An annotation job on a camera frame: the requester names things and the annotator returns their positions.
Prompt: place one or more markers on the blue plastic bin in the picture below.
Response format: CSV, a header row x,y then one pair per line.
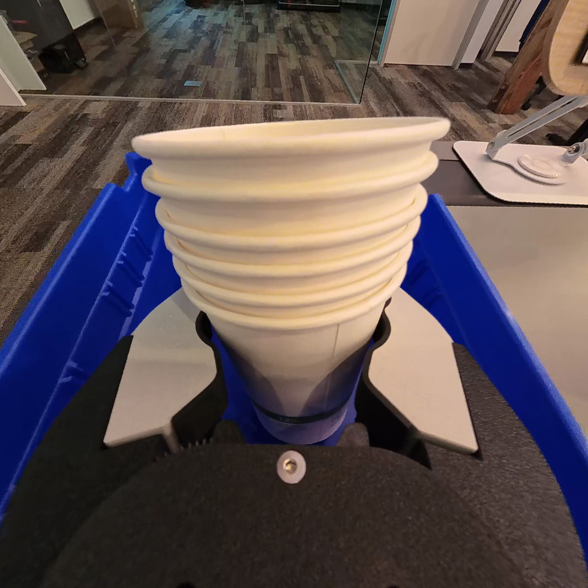
x,y
92,298

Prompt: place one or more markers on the wooden beam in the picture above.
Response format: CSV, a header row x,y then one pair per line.
x,y
523,59

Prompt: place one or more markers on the white cabinet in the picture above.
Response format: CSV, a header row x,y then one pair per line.
x,y
18,69

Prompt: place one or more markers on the stack of nested white cups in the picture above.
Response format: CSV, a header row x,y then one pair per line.
x,y
294,206

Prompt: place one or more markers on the wooden document stand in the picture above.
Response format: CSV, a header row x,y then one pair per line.
x,y
567,46

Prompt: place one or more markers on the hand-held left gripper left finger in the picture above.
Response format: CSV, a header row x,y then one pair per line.
x,y
160,381

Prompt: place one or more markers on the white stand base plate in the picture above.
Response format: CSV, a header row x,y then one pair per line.
x,y
505,183

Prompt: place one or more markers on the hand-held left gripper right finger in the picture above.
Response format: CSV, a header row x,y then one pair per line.
x,y
422,381

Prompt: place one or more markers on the black equipment case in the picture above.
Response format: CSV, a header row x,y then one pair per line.
x,y
55,36

